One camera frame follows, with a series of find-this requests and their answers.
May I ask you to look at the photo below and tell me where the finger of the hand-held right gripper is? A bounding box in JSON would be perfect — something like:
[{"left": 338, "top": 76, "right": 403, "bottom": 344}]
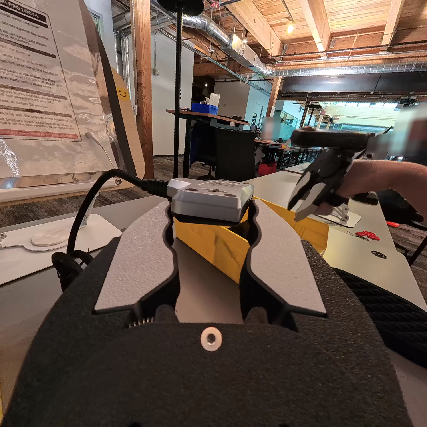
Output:
[
  {"left": 295, "top": 182, "right": 331, "bottom": 222},
  {"left": 288, "top": 168, "right": 317, "bottom": 211}
]

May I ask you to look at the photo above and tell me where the silver adapter with black cable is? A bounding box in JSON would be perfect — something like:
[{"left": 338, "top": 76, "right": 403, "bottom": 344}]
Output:
[{"left": 51, "top": 169, "right": 255, "bottom": 292}]

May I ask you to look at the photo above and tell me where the grey stand base plate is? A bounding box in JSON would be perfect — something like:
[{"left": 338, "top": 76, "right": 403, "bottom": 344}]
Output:
[{"left": 0, "top": 213, "right": 122, "bottom": 286}]

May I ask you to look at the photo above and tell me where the slim wooden post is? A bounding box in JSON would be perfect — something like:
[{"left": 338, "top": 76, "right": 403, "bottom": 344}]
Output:
[{"left": 265, "top": 76, "right": 282, "bottom": 117}]

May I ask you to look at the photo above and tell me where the long corrugated ceiling duct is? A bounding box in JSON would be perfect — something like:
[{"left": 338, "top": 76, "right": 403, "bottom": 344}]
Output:
[{"left": 182, "top": 13, "right": 427, "bottom": 78}]

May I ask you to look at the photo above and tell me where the rectangular ceiling duct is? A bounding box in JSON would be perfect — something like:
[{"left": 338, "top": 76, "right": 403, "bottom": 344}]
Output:
[{"left": 230, "top": 33, "right": 267, "bottom": 67}]

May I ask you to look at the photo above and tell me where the black stand pole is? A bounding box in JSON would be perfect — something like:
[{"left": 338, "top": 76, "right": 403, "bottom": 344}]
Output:
[{"left": 157, "top": 0, "right": 205, "bottom": 179}]

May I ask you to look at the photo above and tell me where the wood-topped desk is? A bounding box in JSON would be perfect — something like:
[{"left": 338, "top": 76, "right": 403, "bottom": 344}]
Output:
[{"left": 166, "top": 109, "right": 251, "bottom": 179}]

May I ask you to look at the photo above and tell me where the black office chair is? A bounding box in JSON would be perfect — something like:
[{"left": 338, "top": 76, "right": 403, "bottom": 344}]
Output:
[{"left": 213, "top": 128, "right": 256, "bottom": 182}]

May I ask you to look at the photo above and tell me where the printed instruction sheet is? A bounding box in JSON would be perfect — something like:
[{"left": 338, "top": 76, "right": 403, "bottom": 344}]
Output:
[{"left": 0, "top": 0, "right": 82, "bottom": 142}]

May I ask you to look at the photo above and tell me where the black quilted pad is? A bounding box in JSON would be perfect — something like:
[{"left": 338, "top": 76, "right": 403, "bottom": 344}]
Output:
[{"left": 334, "top": 267, "right": 427, "bottom": 369}]

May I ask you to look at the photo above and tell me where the person's right hand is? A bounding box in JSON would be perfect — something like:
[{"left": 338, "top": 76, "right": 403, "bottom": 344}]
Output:
[{"left": 314, "top": 159, "right": 397, "bottom": 217}]

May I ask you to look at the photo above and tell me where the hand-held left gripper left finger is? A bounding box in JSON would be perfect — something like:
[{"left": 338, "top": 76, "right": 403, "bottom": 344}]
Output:
[{"left": 93, "top": 200, "right": 182, "bottom": 315}]

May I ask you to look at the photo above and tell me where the white stand base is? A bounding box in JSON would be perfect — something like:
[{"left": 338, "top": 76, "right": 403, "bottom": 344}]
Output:
[{"left": 318, "top": 205, "right": 361, "bottom": 228}]

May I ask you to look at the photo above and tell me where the protocol sheet on stand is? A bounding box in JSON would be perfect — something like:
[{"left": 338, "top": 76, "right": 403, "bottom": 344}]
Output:
[
  {"left": 0, "top": 0, "right": 138, "bottom": 197},
  {"left": 0, "top": 65, "right": 145, "bottom": 207}
]

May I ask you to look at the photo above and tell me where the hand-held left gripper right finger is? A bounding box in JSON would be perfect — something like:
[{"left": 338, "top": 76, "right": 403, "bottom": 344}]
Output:
[{"left": 240, "top": 199, "right": 327, "bottom": 317}]

